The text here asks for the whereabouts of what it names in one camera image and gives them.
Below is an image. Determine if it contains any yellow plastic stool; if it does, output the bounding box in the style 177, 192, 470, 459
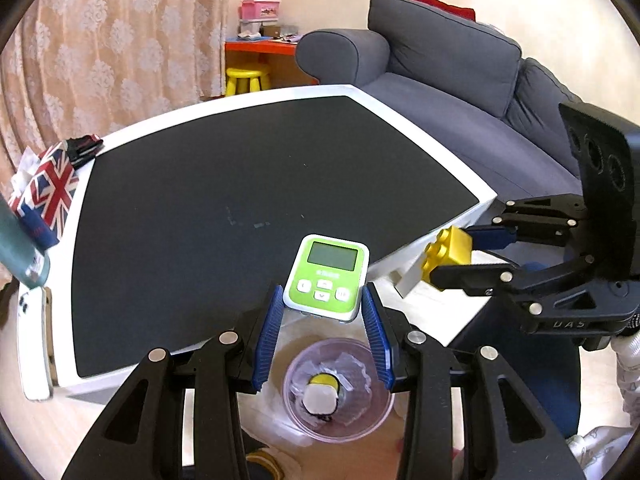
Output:
224, 64, 271, 96

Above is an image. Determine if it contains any red kids desk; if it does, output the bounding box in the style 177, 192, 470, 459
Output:
224, 39, 318, 89

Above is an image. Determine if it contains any pink storage box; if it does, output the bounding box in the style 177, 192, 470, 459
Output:
240, 0, 281, 21

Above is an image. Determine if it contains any yellow black zip case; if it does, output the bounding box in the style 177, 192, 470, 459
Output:
306, 373, 341, 396

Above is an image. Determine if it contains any black table mat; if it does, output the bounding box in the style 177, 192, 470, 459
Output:
70, 95, 482, 380

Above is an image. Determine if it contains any beige patterned curtain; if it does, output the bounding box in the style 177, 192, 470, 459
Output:
1, 0, 229, 195

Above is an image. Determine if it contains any white zip pouch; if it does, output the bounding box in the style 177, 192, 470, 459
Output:
302, 389, 340, 419

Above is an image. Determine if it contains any yellow toy brick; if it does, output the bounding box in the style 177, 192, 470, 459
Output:
421, 226, 473, 285

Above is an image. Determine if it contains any green white digital timer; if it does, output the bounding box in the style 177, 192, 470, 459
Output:
283, 234, 370, 323

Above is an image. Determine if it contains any white smartphone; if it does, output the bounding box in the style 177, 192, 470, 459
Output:
16, 287, 53, 402

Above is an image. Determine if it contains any union jack tissue box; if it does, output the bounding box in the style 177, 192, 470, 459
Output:
9, 141, 79, 250

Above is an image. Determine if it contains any teal thermos bottle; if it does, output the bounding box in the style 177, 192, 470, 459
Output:
0, 198, 50, 289

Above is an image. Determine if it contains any grey sofa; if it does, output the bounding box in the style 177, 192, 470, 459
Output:
295, 0, 582, 202

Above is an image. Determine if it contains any red cushion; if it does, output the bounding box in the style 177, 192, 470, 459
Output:
413, 0, 476, 22

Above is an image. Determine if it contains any pink trash bin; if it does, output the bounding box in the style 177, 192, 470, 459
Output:
282, 338, 394, 443

